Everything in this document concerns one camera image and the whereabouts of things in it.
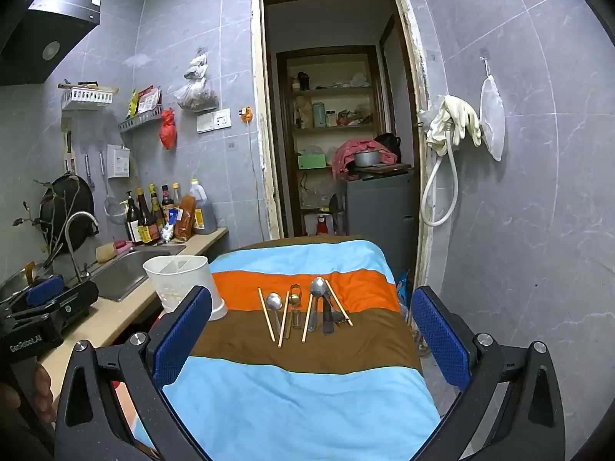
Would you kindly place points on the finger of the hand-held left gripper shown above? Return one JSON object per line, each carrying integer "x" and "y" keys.
{"x": 77, "y": 300}
{"x": 45, "y": 289}

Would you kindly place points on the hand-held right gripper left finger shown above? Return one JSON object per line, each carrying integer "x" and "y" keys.
{"x": 185, "y": 326}

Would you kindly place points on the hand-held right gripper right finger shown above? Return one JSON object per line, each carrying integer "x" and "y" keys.
{"x": 439, "y": 341}

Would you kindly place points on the white plastic utensil holder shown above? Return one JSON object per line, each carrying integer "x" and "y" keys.
{"x": 168, "y": 278}

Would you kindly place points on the round steel spoon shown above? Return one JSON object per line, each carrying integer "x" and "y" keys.
{"x": 274, "y": 301}

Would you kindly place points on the small steel utensil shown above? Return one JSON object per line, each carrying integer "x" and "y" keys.
{"x": 296, "y": 319}

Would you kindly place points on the gold spoon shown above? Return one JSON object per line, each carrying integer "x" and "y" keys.
{"x": 295, "y": 294}

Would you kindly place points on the person's left hand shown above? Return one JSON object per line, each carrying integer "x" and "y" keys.
{"x": 42, "y": 391}

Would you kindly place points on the tan sponge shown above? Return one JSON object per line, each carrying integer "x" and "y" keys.
{"x": 105, "y": 252}

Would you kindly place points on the chrome faucet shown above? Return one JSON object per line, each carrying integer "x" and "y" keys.
{"x": 72, "y": 240}

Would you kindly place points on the steel sink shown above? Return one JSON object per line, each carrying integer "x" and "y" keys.
{"x": 127, "y": 269}

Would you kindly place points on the pink dish cloth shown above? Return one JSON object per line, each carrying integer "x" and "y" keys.
{"x": 125, "y": 246}

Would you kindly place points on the dried plant branch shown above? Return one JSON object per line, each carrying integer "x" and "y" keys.
{"x": 29, "y": 211}

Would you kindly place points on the black wok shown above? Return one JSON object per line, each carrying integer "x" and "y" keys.
{"x": 62, "y": 201}

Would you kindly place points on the dark pump bottle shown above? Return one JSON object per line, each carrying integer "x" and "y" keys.
{"x": 132, "y": 223}

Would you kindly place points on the blue white packet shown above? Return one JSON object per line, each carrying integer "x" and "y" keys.
{"x": 168, "y": 231}

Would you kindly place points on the metal strainer ladle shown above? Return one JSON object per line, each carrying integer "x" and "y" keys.
{"x": 115, "y": 211}

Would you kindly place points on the peach and red cloth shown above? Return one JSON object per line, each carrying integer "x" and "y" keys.
{"x": 128, "y": 406}

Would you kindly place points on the soy sauce bottle yellow label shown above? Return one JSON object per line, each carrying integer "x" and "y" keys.
{"x": 146, "y": 223}

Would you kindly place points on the orange seasoning packet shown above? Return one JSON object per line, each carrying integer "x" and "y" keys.
{"x": 185, "y": 218}

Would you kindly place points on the large oil jug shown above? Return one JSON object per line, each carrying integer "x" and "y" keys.
{"x": 204, "y": 211}

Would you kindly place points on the dark sauce bottle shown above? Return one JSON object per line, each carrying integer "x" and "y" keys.
{"x": 156, "y": 206}
{"x": 167, "y": 201}

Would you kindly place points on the hanging metal utensil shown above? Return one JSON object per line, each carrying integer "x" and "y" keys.
{"x": 88, "y": 168}

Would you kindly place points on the small sauce bottle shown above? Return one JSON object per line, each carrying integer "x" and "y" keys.
{"x": 176, "y": 197}

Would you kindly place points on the striped blue orange brown cloth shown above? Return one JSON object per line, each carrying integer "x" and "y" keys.
{"x": 298, "y": 394}

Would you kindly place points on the grey cabinet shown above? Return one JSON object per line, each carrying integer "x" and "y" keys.
{"x": 379, "y": 216}

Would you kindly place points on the hanging kitchen knife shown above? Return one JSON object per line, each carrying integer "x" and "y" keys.
{"x": 69, "y": 146}

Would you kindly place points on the red bottle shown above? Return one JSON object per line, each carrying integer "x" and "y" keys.
{"x": 321, "y": 225}

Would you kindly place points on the wooden board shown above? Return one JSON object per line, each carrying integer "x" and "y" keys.
{"x": 391, "y": 168}

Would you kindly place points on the red plastic bag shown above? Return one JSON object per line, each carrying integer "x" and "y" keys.
{"x": 167, "y": 127}

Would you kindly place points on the metal cooking pot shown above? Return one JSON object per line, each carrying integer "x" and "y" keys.
{"x": 367, "y": 158}

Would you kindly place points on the black bag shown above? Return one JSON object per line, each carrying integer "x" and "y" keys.
{"x": 390, "y": 144}

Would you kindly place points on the yellow snack packet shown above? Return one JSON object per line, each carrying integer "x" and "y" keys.
{"x": 132, "y": 103}

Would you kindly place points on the green box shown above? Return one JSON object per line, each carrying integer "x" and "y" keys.
{"x": 312, "y": 160}

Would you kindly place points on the red snack packet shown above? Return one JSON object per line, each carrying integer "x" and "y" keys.
{"x": 149, "y": 98}

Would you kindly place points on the orange plug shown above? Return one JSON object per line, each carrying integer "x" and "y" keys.
{"x": 246, "y": 113}

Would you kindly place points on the cream rubber gloves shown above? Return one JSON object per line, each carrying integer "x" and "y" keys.
{"x": 456, "y": 115}

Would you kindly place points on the clear bag of dried goods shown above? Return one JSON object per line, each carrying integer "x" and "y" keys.
{"x": 194, "y": 95}

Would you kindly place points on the white mesh bag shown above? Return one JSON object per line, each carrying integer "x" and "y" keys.
{"x": 492, "y": 115}

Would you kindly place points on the wooden shelf unit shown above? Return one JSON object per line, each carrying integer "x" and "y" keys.
{"x": 283, "y": 105}

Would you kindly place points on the white jar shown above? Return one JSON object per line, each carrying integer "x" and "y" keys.
{"x": 331, "y": 118}

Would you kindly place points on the teal thermos cup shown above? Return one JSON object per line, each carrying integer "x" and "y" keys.
{"x": 318, "y": 114}

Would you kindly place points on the white plastic bag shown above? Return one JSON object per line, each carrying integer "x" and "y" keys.
{"x": 198, "y": 65}

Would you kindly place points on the black range hood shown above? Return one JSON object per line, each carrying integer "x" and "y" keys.
{"x": 43, "y": 24}

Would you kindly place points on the white wall-mounted box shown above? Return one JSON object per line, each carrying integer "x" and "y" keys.
{"x": 117, "y": 161}

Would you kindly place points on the metal wall shelf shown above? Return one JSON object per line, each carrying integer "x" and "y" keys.
{"x": 139, "y": 122}

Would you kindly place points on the white wall basket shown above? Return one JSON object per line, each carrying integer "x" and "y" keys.
{"x": 86, "y": 98}

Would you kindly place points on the white wall switch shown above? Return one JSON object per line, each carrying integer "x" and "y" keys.
{"x": 205, "y": 122}

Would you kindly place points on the white wall socket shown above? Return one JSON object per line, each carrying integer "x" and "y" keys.
{"x": 222, "y": 118}

